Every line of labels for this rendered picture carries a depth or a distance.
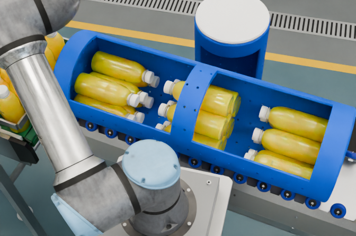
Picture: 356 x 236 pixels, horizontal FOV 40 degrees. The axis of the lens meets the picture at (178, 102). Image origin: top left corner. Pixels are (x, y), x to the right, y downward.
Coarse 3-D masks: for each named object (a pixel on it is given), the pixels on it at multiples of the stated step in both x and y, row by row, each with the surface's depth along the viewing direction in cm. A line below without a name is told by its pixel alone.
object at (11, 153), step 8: (0, 136) 171; (8, 136) 171; (16, 136) 171; (0, 144) 178; (8, 144) 174; (16, 144) 170; (24, 144) 169; (0, 152) 184; (8, 152) 180; (16, 152) 177; (24, 152) 173; (32, 152) 172; (16, 160) 184; (24, 160) 180; (32, 160) 176; (16, 168) 230; (16, 176) 229
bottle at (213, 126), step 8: (168, 112) 146; (200, 112) 144; (208, 112) 144; (168, 120) 147; (200, 120) 142; (208, 120) 142; (216, 120) 141; (224, 120) 142; (200, 128) 142; (208, 128) 142; (216, 128) 141; (224, 128) 145; (208, 136) 143; (216, 136) 142
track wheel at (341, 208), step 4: (336, 204) 142; (340, 204) 142; (332, 208) 143; (336, 208) 142; (340, 208) 142; (344, 208) 142; (332, 212) 143; (336, 212) 143; (340, 212) 142; (344, 212) 142; (336, 216) 143; (340, 216) 142
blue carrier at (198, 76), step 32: (96, 32) 158; (64, 64) 148; (160, 64) 164; (192, 64) 146; (160, 96) 168; (192, 96) 137; (256, 96) 156; (288, 96) 150; (128, 128) 147; (192, 128) 137; (352, 128) 128; (224, 160) 139; (320, 160) 127; (320, 192) 132
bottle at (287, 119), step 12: (276, 108) 145; (288, 108) 144; (276, 120) 143; (288, 120) 142; (300, 120) 141; (312, 120) 141; (324, 120) 141; (300, 132) 142; (312, 132) 140; (324, 132) 139
